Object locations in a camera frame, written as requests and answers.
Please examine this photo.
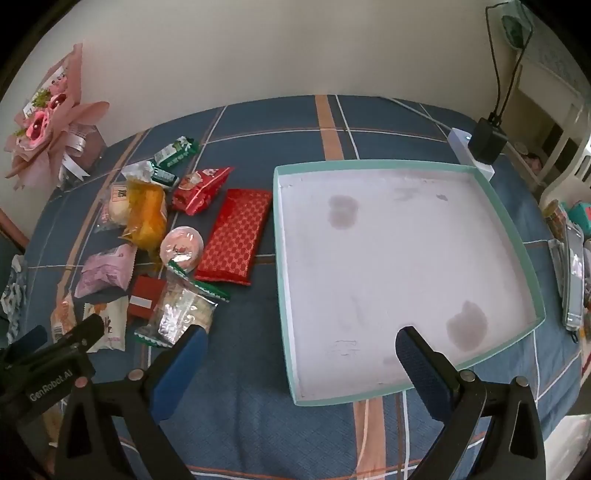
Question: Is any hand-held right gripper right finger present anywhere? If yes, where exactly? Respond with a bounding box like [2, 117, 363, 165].
[394, 325, 555, 480]

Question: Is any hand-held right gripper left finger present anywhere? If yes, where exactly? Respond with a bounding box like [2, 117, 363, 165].
[54, 325, 209, 480]

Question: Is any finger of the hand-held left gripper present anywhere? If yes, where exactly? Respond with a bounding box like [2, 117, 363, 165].
[8, 325, 49, 357]
[54, 314, 106, 352]

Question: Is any tan pastry packet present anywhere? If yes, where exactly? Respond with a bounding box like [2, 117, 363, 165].
[50, 293, 77, 344]

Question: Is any white packet with orange print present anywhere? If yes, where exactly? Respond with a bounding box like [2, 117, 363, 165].
[83, 295, 130, 354]

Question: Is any purple snack packet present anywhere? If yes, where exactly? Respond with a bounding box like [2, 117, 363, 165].
[74, 244, 138, 298]

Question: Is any teal-edged white cardboard box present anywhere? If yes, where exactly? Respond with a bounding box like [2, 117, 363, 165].
[272, 159, 547, 408]

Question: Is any round jelly cup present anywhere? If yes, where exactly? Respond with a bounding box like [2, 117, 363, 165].
[158, 226, 204, 273]

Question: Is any orange bread packet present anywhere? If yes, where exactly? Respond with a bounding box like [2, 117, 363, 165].
[119, 180, 168, 252]

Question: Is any dark green white snack packet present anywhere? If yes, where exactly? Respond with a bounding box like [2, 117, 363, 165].
[122, 161, 180, 189]

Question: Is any clear green-edged cracker packet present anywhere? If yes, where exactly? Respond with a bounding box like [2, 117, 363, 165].
[134, 261, 230, 347]

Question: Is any small red box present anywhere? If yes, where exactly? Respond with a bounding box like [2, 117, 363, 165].
[127, 275, 168, 321]

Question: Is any white bun packet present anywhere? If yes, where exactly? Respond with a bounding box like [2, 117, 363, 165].
[95, 182, 134, 232]

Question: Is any red patterned flat packet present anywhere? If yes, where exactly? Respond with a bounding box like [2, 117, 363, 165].
[195, 188, 273, 287]

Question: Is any mauve box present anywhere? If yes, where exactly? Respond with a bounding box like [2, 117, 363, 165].
[69, 124, 108, 185]

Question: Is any dark smartphone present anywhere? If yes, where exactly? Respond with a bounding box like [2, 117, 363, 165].
[563, 222, 587, 330]

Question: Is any red snack packet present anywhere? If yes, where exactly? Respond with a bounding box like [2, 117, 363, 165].
[172, 167, 233, 217]

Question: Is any pink flower bouquet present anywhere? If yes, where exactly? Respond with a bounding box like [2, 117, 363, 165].
[4, 44, 112, 192]

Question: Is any teal packet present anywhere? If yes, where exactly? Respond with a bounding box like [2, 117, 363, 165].
[568, 200, 591, 236]

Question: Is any blue plaid bedsheet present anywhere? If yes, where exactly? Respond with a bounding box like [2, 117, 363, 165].
[9, 95, 583, 480]

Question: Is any white power strip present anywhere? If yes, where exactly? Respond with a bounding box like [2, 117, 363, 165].
[448, 127, 496, 182]

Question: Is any black charger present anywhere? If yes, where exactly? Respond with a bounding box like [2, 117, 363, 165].
[468, 117, 508, 163]

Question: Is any white wooden furniture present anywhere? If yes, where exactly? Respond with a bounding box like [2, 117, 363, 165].
[512, 28, 591, 213]

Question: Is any green round object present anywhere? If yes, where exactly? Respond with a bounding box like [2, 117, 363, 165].
[501, 0, 536, 49]

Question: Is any brown wooden bed rail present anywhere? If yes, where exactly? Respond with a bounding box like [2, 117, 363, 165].
[0, 208, 31, 250]

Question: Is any black cable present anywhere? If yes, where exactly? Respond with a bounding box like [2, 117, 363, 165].
[485, 2, 536, 123]

